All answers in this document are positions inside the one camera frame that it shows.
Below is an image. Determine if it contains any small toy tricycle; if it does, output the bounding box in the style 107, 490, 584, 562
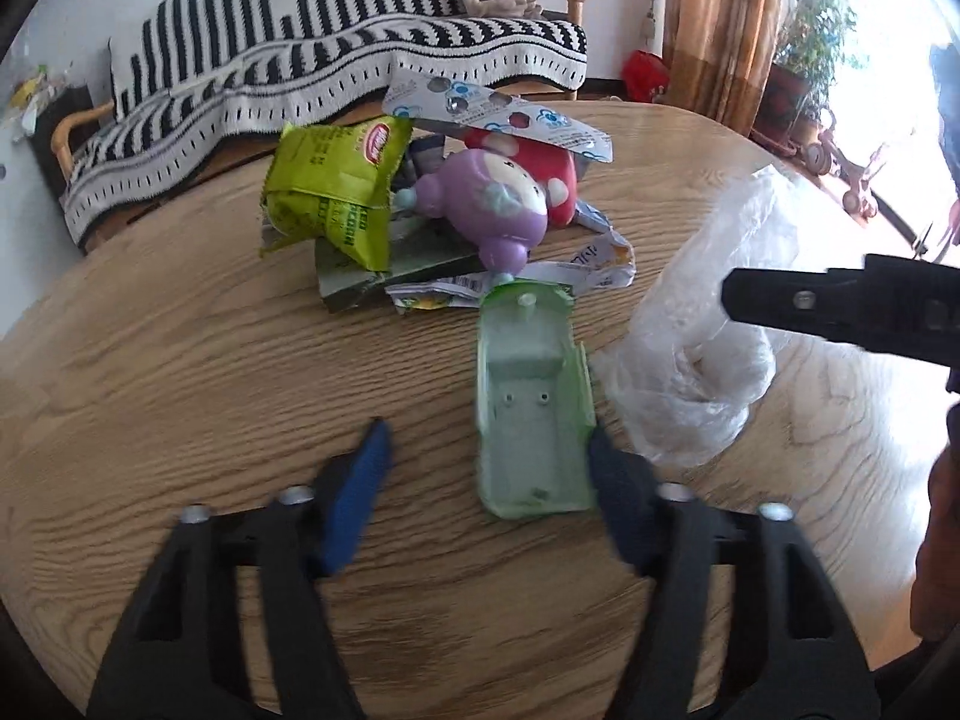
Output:
795, 109, 901, 220

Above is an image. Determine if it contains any potted plant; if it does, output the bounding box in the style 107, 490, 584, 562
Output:
754, 0, 863, 140

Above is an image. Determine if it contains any clear plastic bag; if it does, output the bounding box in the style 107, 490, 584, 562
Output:
592, 165, 803, 466

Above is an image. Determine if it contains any purple and red plastic toy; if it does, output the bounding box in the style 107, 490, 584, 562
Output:
397, 127, 580, 280

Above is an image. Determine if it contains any blue and white blister card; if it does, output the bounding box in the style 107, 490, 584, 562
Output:
382, 67, 612, 164

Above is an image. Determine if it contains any black speaker cabinet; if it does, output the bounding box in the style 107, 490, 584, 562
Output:
26, 82, 95, 188

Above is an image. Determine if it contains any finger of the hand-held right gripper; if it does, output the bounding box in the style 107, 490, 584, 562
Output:
721, 266, 869, 344

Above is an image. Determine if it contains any black and white striped blanket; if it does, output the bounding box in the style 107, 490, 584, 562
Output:
64, 0, 587, 245

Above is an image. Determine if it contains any brown plush toy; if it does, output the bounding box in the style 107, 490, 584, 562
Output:
457, 0, 548, 20

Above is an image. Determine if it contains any white printed wrapper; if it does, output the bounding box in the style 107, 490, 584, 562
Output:
385, 199, 638, 314

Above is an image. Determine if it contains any wooden sofa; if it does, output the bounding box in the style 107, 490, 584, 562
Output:
51, 0, 590, 256

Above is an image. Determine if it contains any translucent green plastic tray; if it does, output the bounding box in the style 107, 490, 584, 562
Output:
476, 280, 599, 520

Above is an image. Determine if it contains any long green cardboard box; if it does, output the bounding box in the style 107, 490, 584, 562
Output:
315, 229, 496, 314

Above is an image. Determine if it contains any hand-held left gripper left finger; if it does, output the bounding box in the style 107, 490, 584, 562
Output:
86, 418, 395, 720

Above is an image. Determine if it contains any brown striped curtain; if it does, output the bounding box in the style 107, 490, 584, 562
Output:
664, 0, 788, 136

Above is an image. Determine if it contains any yellow-green snack packet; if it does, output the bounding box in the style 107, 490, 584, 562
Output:
259, 116, 415, 271

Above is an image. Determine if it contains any red bag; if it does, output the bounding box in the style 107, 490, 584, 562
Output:
622, 50, 671, 102

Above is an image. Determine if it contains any person's right forearm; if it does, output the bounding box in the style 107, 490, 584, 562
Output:
910, 441, 960, 650

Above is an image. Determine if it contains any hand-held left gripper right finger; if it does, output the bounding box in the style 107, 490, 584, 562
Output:
585, 427, 878, 720

